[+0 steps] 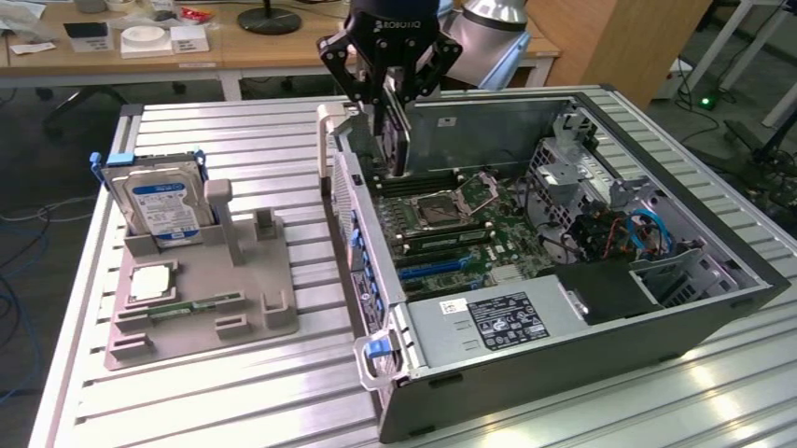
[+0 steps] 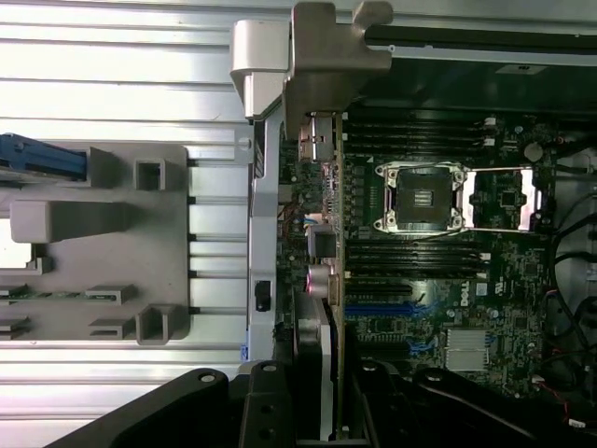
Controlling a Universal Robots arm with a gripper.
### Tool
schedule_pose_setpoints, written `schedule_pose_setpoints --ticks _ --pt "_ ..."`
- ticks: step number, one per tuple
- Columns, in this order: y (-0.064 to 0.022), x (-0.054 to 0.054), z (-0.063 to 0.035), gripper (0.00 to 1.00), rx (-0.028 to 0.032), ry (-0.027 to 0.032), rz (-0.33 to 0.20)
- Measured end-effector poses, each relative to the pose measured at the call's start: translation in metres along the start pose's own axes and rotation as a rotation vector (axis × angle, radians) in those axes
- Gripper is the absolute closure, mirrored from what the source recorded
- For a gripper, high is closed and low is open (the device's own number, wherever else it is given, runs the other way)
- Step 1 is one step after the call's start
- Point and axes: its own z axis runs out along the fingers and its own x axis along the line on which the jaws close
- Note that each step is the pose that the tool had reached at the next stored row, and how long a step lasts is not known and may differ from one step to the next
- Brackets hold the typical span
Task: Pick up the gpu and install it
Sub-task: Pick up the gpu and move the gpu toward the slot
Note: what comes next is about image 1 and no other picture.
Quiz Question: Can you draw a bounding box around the metal socket cover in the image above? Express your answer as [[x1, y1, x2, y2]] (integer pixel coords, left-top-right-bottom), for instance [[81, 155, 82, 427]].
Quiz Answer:
[[456, 171, 499, 206]]

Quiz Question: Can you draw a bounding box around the white box with black top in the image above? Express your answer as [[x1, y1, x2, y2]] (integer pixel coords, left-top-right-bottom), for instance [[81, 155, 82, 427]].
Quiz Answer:
[[61, 21, 117, 53]]

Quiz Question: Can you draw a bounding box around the black office chair base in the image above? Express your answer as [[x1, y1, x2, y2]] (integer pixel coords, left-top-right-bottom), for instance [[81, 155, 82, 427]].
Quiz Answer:
[[33, 81, 192, 139]]

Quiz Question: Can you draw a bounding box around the wooden cabinet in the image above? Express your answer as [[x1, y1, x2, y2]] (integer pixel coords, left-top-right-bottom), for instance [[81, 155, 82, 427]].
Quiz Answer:
[[547, 0, 714, 108]]

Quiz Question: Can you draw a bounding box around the black round lamp base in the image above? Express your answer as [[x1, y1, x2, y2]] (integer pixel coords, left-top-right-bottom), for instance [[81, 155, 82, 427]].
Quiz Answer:
[[235, 0, 304, 36]]

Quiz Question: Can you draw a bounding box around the CPU socket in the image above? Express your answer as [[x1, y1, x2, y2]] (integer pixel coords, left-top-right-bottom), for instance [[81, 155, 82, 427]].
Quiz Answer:
[[415, 190, 466, 225]]

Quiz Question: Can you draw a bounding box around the blue wire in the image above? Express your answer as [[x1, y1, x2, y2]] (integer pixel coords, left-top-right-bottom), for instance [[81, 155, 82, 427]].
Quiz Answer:
[[624, 209, 677, 256]]

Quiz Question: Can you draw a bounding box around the grey power supply unit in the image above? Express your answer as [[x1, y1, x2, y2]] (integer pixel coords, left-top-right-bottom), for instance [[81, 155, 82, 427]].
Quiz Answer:
[[403, 274, 590, 368]]

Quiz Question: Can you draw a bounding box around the black expansion slot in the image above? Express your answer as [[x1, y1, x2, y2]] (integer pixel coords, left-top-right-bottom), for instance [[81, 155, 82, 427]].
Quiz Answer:
[[395, 249, 459, 270]]

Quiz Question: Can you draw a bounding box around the black plastic shroud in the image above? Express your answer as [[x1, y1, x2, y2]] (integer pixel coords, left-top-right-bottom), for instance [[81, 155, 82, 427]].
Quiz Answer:
[[552, 259, 664, 326]]

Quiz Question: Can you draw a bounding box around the white table frame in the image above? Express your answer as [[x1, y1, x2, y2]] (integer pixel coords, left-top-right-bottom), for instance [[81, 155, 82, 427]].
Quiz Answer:
[[681, 0, 797, 127]]

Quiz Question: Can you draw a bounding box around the hard disk with blue caddy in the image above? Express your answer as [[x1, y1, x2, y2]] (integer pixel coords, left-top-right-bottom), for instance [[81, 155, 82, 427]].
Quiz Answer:
[[89, 147, 216, 248]]

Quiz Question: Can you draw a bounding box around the grey printed parts rack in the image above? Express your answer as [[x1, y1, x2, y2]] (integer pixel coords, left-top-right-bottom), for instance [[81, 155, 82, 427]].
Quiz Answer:
[[101, 176, 301, 372]]

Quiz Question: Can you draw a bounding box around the silver CPU chip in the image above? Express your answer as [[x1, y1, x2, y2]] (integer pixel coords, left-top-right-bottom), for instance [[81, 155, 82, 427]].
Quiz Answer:
[[128, 265, 180, 302]]

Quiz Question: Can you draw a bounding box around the blue expansion slot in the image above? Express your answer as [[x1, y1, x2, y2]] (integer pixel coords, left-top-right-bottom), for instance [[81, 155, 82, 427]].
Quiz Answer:
[[396, 259, 466, 281]]

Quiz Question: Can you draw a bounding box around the white box with round dish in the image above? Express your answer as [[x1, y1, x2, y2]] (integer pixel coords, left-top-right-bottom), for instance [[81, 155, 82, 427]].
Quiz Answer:
[[118, 25, 175, 60]]

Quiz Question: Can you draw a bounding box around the perforated metal disk bay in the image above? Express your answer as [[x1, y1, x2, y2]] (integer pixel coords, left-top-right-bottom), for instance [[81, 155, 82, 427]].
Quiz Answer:
[[526, 137, 623, 230]]

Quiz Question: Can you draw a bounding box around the blue floor cable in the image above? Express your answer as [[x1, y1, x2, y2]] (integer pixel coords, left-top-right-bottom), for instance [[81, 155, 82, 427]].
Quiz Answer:
[[0, 218, 50, 402]]

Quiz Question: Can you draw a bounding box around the red packet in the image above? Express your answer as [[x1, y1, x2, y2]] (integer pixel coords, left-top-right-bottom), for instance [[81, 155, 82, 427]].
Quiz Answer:
[[176, 5, 216, 27]]

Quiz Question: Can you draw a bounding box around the grey metal drive cage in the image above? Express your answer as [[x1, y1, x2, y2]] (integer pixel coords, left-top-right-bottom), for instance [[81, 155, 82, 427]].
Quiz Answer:
[[627, 246, 758, 309]]

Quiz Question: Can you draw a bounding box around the green RAM stick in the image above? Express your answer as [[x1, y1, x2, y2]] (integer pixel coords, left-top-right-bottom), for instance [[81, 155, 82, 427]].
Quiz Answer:
[[147, 292, 243, 318]]

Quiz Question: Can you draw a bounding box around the open black PC case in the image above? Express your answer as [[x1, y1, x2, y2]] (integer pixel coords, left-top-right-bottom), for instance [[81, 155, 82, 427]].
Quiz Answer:
[[315, 91, 793, 444]]

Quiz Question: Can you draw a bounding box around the white paper note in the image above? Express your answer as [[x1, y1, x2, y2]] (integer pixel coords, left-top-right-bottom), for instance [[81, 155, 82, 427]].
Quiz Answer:
[[9, 41, 57, 56]]

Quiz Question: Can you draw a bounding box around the green motherboard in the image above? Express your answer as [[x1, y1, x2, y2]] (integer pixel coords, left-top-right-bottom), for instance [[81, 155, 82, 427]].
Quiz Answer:
[[369, 158, 562, 302]]

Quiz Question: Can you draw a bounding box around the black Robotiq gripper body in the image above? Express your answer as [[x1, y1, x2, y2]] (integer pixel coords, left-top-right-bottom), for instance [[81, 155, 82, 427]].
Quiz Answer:
[[344, 0, 440, 71]]

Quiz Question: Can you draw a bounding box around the green graphics card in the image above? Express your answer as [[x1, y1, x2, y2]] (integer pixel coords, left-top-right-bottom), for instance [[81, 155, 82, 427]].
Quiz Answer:
[[371, 64, 416, 179]]

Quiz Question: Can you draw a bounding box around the small plain white box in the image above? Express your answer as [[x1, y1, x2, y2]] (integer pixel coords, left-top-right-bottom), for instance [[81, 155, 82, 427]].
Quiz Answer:
[[168, 23, 211, 55]]

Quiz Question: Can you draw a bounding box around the wooden desk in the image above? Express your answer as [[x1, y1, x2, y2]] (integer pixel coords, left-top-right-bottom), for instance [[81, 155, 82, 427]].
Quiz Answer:
[[0, 0, 562, 102]]

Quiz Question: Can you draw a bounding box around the black-labelled RAM stick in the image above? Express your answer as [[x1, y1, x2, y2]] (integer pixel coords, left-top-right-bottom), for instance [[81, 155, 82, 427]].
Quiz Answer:
[[403, 227, 492, 251]]

